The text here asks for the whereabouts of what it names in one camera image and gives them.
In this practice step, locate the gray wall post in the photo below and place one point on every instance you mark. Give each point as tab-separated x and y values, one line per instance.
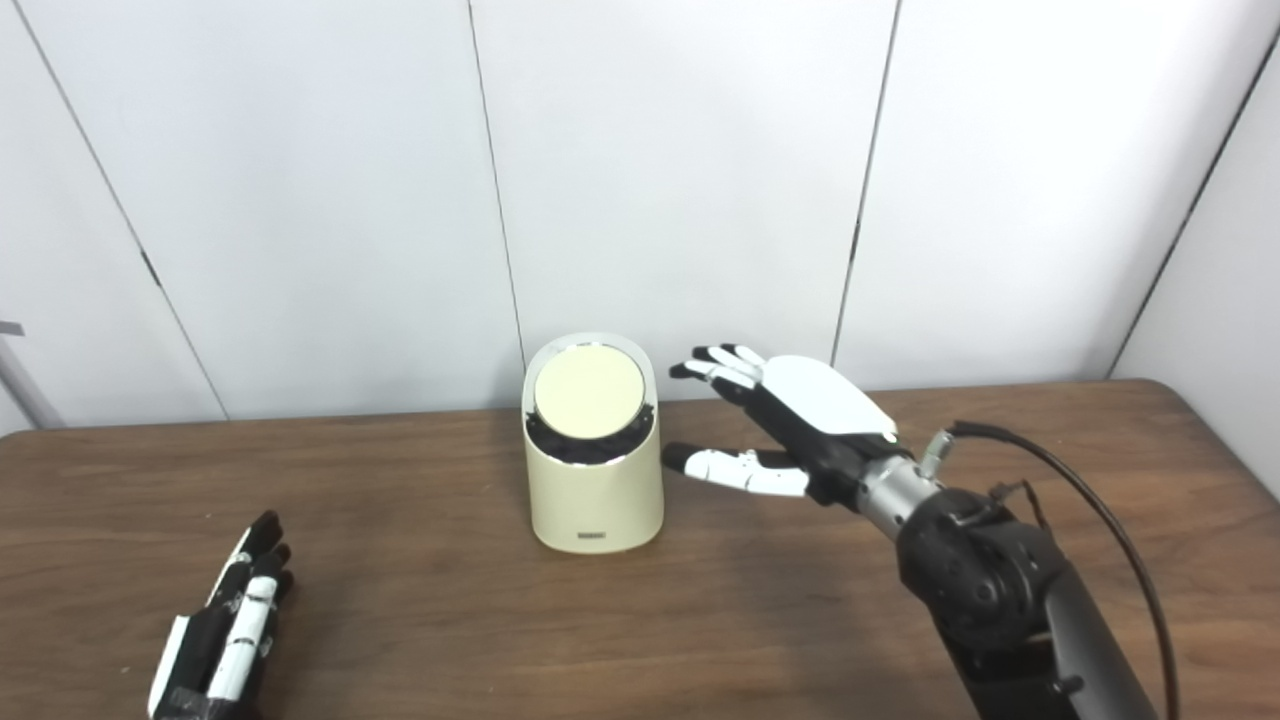
25	385

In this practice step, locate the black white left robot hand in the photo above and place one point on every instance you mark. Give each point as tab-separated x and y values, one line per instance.
225	640

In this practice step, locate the black bin liner bag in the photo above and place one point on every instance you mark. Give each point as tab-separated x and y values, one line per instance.
590	455

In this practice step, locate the cream-colored lidded bin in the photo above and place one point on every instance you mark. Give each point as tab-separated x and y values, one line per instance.
595	500

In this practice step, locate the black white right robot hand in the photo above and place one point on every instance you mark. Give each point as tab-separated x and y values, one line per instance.
810	420

